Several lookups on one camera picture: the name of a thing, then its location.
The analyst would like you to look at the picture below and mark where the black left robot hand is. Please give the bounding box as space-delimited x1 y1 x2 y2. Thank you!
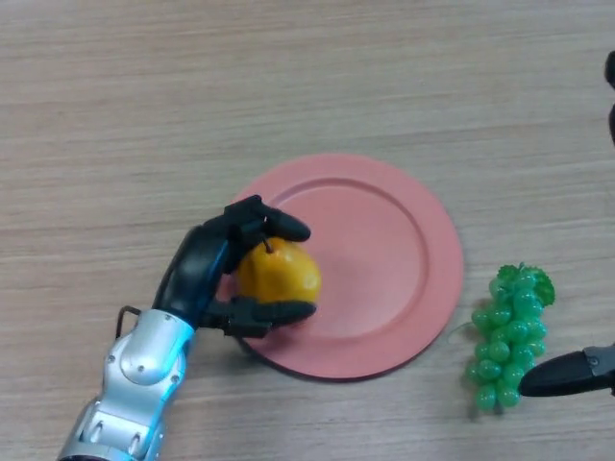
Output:
151 194 317 340

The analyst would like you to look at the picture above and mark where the yellow pear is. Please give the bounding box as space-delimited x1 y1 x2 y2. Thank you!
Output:
234 236 322 308

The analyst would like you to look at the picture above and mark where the pink round plate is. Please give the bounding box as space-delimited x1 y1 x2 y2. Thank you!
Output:
216 153 465 383

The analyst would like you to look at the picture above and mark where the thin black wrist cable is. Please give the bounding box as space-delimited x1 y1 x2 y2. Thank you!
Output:
113 304 141 340

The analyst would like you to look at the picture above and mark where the green grape bunch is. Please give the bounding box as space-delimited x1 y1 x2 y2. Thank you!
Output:
463 261 557 417

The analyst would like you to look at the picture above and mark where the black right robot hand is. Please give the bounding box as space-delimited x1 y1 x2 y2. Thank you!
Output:
520 50 615 399

